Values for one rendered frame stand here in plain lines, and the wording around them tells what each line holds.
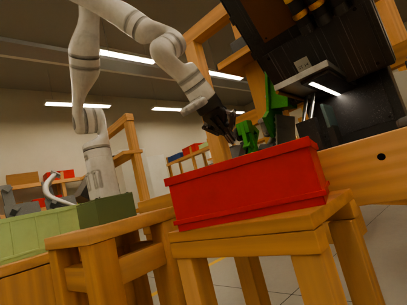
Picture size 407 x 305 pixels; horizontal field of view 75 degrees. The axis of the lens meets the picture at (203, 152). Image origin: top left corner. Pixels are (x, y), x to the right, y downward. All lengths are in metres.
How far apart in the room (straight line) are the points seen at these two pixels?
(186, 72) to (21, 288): 0.96
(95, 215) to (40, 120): 7.42
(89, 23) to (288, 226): 0.78
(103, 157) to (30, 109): 7.40
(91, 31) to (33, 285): 0.92
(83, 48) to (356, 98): 0.94
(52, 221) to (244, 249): 1.00
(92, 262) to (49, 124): 7.57
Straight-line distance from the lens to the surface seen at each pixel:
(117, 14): 0.81
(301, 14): 0.90
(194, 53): 1.86
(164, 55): 0.72
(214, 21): 1.81
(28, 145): 7.98
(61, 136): 8.22
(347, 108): 1.13
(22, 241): 1.32
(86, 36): 0.93
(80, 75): 0.94
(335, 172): 0.73
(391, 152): 0.70
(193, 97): 0.74
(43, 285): 1.25
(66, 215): 1.37
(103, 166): 0.95
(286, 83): 0.84
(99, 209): 0.89
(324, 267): 0.46
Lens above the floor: 0.87
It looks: 8 degrees up
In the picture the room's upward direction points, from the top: 14 degrees counter-clockwise
